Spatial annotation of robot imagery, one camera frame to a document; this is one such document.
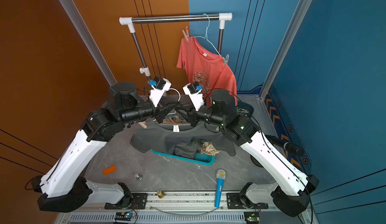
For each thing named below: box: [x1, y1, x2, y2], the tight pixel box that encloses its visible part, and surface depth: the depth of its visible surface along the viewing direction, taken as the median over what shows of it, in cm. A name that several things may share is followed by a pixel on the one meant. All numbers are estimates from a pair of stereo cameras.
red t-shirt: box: [176, 36, 238, 107], surface depth 76 cm
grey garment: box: [129, 120, 237, 159], surface depth 67 cm
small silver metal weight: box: [134, 172, 143, 182], surface depth 81 cm
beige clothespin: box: [137, 121, 148, 129], surface depth 62 cm
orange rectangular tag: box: [103, 165, 117, 176], surface depth 85 cm
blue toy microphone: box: [214, 168, 227, 209], surface depth 78 cm
